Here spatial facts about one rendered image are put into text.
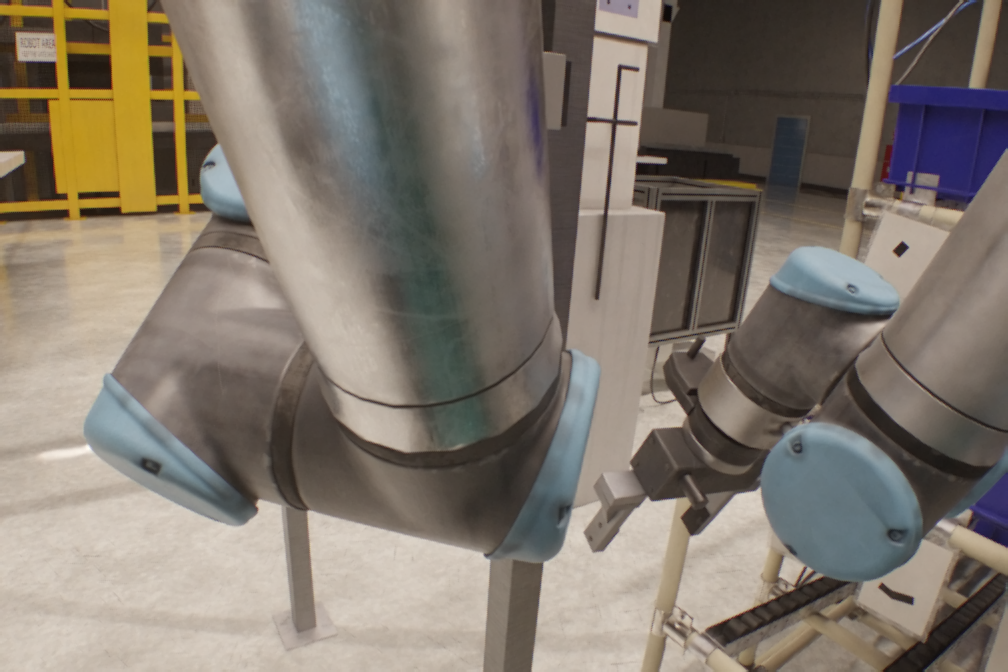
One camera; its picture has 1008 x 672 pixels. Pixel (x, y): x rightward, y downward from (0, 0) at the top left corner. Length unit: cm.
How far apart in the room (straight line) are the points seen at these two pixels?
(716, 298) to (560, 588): 164
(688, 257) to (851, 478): 241
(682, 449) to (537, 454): 38
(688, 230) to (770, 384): 219
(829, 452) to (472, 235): 25
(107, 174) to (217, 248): 754
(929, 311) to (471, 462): 23
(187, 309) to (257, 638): 134
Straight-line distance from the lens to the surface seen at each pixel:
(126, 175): 786
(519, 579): 101
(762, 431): 57
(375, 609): 165
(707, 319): 294
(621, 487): 61
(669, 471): 59
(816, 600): 120
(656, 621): 101
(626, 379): 195
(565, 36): 79
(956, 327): 34
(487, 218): 15
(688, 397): 62
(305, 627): 160
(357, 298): 16
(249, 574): 180
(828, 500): 37
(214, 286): 33
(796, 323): 52
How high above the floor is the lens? 111
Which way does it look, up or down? 18 degrees down
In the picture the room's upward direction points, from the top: 4 degrees clockwise
